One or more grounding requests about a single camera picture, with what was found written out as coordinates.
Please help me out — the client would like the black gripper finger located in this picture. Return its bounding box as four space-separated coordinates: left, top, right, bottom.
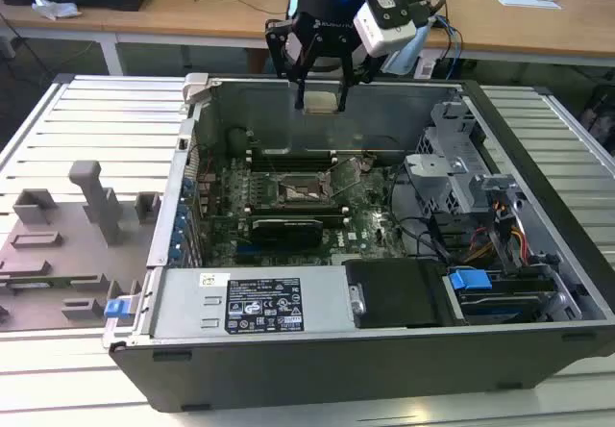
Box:
334 36 381 113
265 18 321 110

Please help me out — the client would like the silver CPU plate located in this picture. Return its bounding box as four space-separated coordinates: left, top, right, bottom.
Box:
304 90 340 113

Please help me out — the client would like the thin wire locking lever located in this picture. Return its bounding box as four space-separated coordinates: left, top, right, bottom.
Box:
266 156 285 196
324 154 357 174

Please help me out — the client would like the metal socket cover frame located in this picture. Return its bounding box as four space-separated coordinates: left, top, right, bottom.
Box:
325 155 369 198

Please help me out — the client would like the black RAM slot bank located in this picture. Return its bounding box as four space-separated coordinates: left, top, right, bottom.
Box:
243 203 351 220
245 150 338 169

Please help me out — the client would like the CPU socket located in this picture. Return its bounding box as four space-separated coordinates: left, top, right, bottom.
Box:
271 171 337 206

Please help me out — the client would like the black round case speaker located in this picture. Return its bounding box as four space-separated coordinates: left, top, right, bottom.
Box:
226 127 254 159

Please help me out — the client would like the gray case release latch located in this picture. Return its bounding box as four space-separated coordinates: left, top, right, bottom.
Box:
184 73 211 106

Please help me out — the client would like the silver drive cage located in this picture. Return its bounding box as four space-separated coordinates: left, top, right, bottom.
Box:
403 102 520 216

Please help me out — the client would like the wooden desk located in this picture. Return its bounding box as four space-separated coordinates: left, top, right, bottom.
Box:
0 0 615 68

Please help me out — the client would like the green motherboard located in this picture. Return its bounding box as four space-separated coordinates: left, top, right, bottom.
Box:
196 150 409 269

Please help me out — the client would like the black graphics card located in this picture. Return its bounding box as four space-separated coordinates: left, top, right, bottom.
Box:
249 214 326 250

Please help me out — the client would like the white paper sheet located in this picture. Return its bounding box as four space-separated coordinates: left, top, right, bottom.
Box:
494 0 563 11

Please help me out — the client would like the black plastic shroud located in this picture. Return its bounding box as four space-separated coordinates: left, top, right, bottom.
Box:
343 258 470 330

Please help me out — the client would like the hard disk in blue carrier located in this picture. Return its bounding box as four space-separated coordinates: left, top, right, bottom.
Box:
446 266 566 326

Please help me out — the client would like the silver power supply unit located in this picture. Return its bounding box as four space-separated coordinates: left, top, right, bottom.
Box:
146 266 357 339

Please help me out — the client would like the black chair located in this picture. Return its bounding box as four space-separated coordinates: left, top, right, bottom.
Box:
578 83 615 155

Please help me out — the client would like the crumpled white paper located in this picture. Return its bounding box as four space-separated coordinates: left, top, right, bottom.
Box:
31 0 83 20

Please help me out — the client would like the gray parts rack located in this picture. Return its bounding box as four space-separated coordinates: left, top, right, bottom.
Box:
0 160 162 332

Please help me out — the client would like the black open PC case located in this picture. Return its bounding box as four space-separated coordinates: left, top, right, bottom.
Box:
103 73 615 414

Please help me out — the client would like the blue case latch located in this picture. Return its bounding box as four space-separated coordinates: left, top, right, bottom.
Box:
104 299 132 321

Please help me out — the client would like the green RAM stick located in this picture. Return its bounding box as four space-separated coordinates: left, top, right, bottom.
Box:
0 276 105 289

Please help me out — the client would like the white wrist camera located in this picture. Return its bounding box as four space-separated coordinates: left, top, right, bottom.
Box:
353 0 429 58

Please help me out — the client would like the black internal cable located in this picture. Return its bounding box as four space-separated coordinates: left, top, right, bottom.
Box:
387 164 453 261

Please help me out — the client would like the blue cable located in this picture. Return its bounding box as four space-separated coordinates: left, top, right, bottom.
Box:
431 15 465 80

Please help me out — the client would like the yellow red wire bundle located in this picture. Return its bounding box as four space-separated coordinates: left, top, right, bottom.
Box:
463 224 529 265

